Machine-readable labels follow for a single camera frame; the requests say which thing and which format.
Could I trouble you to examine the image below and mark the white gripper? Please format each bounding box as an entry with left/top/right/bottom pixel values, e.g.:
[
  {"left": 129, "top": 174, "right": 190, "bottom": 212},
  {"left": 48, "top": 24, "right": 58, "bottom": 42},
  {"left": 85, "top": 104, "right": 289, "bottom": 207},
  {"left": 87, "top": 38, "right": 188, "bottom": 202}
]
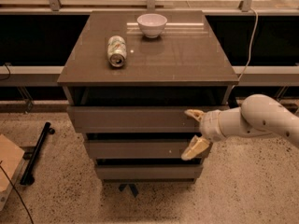
[{"left": 181, "top": 109, "right": 226, "bottom": 161}]

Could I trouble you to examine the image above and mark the metal railing frame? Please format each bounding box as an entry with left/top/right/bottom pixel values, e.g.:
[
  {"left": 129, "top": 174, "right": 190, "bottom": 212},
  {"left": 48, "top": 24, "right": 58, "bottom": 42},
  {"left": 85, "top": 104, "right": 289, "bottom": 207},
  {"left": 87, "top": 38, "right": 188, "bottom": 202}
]
[{"left": 1, "top": 0, "right": 299, "bottom": 106}]

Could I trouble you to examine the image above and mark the black metal tube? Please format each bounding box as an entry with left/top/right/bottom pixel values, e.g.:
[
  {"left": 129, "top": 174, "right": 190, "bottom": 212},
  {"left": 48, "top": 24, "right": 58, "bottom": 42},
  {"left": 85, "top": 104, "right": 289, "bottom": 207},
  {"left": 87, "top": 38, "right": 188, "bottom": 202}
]
[{"left": 20, "top": 121, "right": 55, "bottom": 186}]

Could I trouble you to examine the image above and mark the grey top drawer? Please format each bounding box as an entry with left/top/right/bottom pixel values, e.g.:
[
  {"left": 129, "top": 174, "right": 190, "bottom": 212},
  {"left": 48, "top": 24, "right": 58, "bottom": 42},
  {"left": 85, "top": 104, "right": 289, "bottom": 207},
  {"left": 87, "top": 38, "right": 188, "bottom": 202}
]
[{"left": 67, "top": 106, "right": 199, "bottom": 133}]

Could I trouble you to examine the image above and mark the grey bottom drawer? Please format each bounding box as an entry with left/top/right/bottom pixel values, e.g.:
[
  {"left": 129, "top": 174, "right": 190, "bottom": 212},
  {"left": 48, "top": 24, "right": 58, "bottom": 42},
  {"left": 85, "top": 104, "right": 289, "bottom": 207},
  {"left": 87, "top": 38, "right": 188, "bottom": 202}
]
[{"left": 95, "top": 165, "right": 203, "bottom": 180}]

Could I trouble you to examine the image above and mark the brown cardboard panel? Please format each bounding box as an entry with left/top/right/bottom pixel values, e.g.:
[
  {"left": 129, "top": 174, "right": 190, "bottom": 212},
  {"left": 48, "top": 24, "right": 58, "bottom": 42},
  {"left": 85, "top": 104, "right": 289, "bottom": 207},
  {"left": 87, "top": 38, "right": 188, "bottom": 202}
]
[{"left": 0, "top": 134, "right": 24, "bottom": 192}]

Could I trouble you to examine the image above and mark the green white soda can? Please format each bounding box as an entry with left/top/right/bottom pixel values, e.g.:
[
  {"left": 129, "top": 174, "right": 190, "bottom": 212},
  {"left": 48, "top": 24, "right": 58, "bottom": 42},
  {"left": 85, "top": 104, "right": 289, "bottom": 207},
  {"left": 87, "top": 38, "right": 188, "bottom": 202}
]
[{"left": 107, "top": 35, "right": 127, "bottom": 68}]

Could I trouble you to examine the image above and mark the black floor cable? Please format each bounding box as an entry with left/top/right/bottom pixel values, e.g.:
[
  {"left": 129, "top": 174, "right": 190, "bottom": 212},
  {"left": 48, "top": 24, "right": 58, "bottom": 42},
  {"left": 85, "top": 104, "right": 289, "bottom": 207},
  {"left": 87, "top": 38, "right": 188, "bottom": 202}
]
[{"left": 0, "top": 161, "right": 36, "bottom": 224}]

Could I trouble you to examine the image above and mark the grey drawer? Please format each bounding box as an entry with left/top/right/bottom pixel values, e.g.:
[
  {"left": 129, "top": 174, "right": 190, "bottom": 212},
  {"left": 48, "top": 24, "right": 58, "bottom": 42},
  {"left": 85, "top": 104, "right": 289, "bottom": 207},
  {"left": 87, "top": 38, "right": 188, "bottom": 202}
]
[
  {"left": 84, "top": 139, "right": 190, "bottom": 159},
  {"left": 67, "top": 106, "right": 199, "bottom": 133},
  {"left": 95, "top": 165, "right": 203, "bottom": 180}
]

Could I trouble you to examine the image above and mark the grey drawer cabinet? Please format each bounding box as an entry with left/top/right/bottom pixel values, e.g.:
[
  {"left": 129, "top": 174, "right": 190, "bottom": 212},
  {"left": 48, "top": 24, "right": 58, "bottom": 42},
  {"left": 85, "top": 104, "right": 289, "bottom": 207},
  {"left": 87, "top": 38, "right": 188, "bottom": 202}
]
[{"left": 58, "top": 10, "right": 237, "bottom": 188}]

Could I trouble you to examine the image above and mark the grey middle drawer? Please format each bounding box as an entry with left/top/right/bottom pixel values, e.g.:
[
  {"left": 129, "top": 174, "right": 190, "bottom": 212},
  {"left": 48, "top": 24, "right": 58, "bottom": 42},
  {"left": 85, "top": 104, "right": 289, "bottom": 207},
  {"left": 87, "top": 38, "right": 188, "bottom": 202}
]
[{"left": 84, "top": 139, "right": 190, "bottom": 159}]

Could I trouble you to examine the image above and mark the white hanging cable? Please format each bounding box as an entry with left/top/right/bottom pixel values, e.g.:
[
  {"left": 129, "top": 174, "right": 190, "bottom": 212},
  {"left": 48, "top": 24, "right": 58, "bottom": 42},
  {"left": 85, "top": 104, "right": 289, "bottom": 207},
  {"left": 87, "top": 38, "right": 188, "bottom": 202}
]
[{"left": 237, "top": 8, "right": 260, "bottom": 80}]

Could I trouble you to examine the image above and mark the white ceramic bowl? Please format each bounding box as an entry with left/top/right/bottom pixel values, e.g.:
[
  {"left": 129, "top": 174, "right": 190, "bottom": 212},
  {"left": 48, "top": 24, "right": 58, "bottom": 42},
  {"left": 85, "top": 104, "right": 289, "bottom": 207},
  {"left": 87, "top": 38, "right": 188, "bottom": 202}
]
[{"left": 137, "top": 13, "right": 167, "bottom": 38}]

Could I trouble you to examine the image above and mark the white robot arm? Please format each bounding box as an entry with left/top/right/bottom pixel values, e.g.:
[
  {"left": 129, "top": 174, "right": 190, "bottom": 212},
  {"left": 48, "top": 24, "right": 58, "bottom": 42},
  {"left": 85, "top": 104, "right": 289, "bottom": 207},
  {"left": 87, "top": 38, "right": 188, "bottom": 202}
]
[{"left": 181, "top": 94, "right": 299, "bottom": 161}]

